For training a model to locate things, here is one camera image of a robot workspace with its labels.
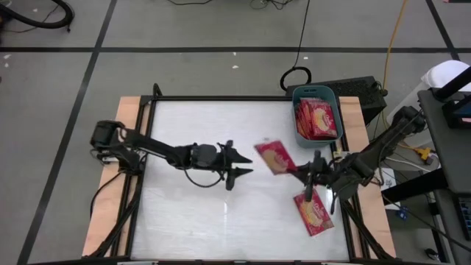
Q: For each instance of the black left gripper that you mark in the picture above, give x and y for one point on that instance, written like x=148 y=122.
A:
x=226 y=158

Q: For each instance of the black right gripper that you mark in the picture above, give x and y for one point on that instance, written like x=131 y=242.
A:
x=322 y=174

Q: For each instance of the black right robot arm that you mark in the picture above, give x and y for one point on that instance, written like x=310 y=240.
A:
x=379 y=143

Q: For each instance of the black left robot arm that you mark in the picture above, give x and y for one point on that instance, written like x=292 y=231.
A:
x=158 y=147

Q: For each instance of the light wooden side board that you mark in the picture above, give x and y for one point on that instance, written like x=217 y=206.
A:
x=351 y=114
x=125 y=110

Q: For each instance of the white paper sheet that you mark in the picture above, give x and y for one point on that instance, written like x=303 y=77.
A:
x=386 y=182

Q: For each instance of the teal plastic basket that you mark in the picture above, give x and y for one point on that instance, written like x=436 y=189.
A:
x=312 y=90

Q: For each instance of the black perforated equipment box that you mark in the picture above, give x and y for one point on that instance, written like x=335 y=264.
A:
x=353 y=92

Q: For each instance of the small blue tag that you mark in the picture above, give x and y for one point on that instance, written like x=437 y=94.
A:
x=403 y=213

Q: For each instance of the black desk crossbar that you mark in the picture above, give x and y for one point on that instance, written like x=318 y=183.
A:
x=416 y=184

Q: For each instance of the dark grey desk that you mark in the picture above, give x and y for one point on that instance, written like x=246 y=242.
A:
x=441 y=154

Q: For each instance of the small black floor object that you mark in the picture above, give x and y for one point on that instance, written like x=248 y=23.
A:
x=430 y=253

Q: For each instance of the black and blue device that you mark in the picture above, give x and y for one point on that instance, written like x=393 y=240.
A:
x=458 y=114

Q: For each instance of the dark keyboard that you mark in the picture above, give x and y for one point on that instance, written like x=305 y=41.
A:
x=465 y=217

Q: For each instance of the white rounded bin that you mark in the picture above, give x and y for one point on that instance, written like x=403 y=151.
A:
x=445 y=73

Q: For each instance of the black bar on desk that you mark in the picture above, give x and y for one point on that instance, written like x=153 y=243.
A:
x=452 y=84

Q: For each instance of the black metal table frame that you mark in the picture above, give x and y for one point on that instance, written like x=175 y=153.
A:
x=221 y=98

